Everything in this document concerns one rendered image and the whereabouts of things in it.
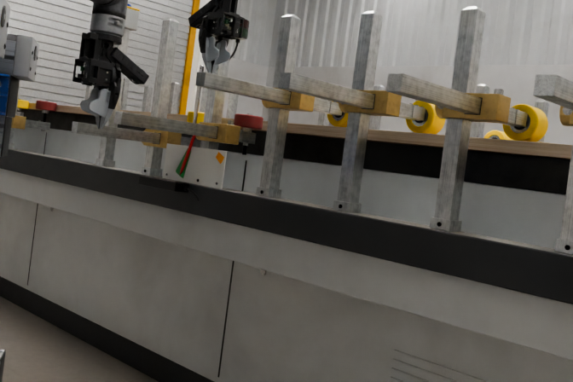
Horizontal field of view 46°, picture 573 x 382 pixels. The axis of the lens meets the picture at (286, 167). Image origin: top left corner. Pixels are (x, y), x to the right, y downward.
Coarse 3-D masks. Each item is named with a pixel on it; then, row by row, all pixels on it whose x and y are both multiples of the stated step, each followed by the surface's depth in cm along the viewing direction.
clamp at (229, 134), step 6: (216, 126) 181; (222, 126) 180; (228, 126) 179; (234, 126) 181; (222, 132) 180; (228, 132) 179; (234, 132) 181; (198, 138) 186; (204, 138) 184; (210, 138) 183; (216, 138) 181; (222, 138) 179; (228, 138) 179; (234, 138) 181; (234, 144) 182
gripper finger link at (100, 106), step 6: (102, 90) 154; (108, 90) 155; (102, 96) 155; (108, 96) 155; (90, 102) 153; (96, 102) 154; (102, 102) 155; (108, 102) 155; (90, 108) 153; (96, 108) 154; (102, 108) 155; (108, 108) 155; (102, 114) 155; (108, 114) 156; (102, 120) 156; (102, 126) 157
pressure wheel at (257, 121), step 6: (240, 114) 187; (246, 114) 187; (234, 120) 189; (240, 120) 187; (246, 120) 187; (252, 120) 187; (258, 120) 188; (240, 126) 187; (246, 126) 187; (252, 126) 187; (258, 126) 188; (246, 150) 191
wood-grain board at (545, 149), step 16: (64, 112) 276; (80, 112) 268; (128, 112) 245; (144, 112) 238; (240, 128) 203; (288, 128) 189; (304, 128) 185; (320, 128) 182; (336, 128) 178; (416, 144) 161; (432, 144) 158; (480, 144) 149; (496, 144) 147; (512, 144) 144; (528, 144) 142; (544, 144) 139; (560, 144) 137
